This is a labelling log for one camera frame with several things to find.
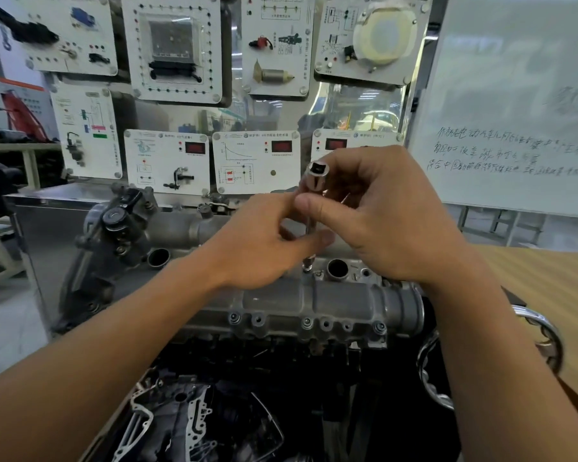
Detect clear cased control module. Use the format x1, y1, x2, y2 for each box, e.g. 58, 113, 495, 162
144, 13, 206, 82

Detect chrome handwheel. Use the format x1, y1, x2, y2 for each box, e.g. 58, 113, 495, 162
416, 305, 565, 412

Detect white panel brass filter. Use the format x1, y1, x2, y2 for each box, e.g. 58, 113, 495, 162
240, 0, 315, 98

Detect white panel green red labels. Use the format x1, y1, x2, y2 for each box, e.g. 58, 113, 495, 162
49, 86, 124, 180

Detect red hoist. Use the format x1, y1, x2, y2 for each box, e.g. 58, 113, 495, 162
0, 90, 49, 142

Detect white panel yellow disc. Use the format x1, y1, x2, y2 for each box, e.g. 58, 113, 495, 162
313, 0, 434, 87

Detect white panel control module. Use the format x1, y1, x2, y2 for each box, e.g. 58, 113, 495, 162
120, 0, 222, 104

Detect engine on beige stand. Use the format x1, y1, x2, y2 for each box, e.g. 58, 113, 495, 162
0, 141, 61, 294

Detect white panel black lever sensor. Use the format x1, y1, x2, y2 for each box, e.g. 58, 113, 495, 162
123, 129, 211, 196

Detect grey metal engine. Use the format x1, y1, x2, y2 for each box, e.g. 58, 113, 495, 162
53, 182, 426, 352

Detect black engine on trolley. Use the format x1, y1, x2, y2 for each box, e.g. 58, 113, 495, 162
0, 127, 61, 217

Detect large whiteboard on stand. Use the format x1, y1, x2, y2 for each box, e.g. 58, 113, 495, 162
407, 0, 578, 246

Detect silver socket extension bar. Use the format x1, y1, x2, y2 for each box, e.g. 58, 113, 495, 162
302, 160, 333, 275

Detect white panel throttle body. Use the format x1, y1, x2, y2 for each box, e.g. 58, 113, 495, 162
310, 128, 405, 162

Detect person's right forearm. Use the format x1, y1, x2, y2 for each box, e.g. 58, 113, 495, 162
423, 264, 578, 462

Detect person's right hand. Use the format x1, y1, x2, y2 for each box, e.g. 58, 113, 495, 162
293, 144, 473, 287

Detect black accelerator pedal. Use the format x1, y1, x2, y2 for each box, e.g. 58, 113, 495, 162
0, 5, 60, 44

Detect yellow blue disc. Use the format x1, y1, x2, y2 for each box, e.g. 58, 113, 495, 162
352, 4, 419, 65

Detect white panel curve graph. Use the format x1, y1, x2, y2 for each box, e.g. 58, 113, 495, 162
211, 131, 302, 196

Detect white sensor training panel board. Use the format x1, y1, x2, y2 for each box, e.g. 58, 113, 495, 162
4, 0, 444, 332

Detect person's left hand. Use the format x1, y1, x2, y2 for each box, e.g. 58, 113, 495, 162
202, 192, 337, 290

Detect person's left forearm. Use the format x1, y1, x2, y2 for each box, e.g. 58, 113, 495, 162
0, 259, 227, 462

